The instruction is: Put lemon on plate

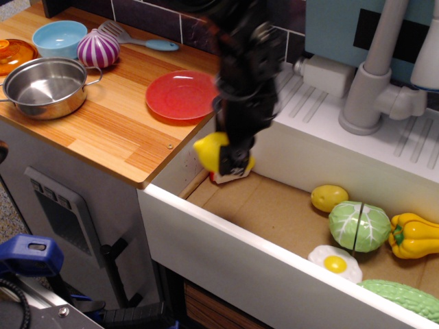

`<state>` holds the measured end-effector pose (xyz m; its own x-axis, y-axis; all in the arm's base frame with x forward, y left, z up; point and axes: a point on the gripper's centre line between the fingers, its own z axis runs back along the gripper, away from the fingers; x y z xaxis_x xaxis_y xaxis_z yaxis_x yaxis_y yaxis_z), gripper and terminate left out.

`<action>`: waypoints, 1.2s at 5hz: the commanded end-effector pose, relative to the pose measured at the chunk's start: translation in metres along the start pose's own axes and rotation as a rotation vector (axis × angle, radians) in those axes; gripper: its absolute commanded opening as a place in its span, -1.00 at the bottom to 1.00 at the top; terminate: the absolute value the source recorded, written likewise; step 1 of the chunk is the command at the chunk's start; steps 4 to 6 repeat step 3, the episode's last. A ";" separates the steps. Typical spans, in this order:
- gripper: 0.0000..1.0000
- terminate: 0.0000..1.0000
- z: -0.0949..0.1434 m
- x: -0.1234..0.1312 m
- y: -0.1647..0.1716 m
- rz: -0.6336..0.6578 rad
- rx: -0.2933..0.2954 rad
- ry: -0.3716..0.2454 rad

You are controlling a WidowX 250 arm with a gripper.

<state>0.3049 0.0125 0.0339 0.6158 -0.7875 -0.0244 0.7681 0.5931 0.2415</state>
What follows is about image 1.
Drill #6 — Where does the purple striped toy onion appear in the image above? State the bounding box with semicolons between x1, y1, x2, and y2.
77;29;120;69

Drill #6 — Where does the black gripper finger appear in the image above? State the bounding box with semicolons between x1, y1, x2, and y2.
239;136;255;165
219;145;244;175

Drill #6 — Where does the black oven door handle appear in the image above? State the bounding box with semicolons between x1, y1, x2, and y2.
99;238;143;308

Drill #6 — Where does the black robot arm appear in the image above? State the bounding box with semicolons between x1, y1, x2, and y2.
200;1;283;176

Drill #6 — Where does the yellow toy lemon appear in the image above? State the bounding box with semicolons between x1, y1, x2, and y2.
193;132;255;173

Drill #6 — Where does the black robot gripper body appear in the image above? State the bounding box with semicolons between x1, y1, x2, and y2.
215;73;278;151

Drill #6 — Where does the orange transparent pot lid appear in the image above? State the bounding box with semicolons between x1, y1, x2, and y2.
0;39;38;76

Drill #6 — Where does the green toy cabbage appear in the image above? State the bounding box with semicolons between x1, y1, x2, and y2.
329;201;391;253

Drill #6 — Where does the red and white toy mushroom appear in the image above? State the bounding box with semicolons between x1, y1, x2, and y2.
209;168;251;184

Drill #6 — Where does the stainless steel pot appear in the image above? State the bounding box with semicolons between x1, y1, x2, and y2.
1;57;103;121

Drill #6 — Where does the grey spatula with blue handle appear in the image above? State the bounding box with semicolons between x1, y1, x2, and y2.
98;21;180;52

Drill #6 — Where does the light blue plastic bowl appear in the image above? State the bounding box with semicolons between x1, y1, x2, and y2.
32;21;88;59

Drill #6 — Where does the toy fried egg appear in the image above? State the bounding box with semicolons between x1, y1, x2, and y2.
307;245;363;284

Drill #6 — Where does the grey toy faucet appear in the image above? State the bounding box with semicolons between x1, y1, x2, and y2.
339;1;427;136

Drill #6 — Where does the light blue back panel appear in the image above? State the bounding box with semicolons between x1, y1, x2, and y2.
305;1;434;84

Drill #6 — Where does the yellow toy potato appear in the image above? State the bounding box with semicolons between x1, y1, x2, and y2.
311;184;349;212

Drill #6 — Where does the red plastic plate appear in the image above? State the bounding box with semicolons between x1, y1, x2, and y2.
145;70;218;121

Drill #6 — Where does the white toy sink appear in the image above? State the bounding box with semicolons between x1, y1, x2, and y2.
138;65;438;328

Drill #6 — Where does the black cable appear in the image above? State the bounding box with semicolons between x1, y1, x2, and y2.
0;277;32;329

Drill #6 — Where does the blue clamp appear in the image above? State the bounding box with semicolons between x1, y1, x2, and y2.
1;234;64;277

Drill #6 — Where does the yellow toy bell pepper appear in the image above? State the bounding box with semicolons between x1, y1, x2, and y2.
388;213;438;259

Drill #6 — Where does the green toy bitter gourd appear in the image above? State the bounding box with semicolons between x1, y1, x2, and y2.
357;279;438;324

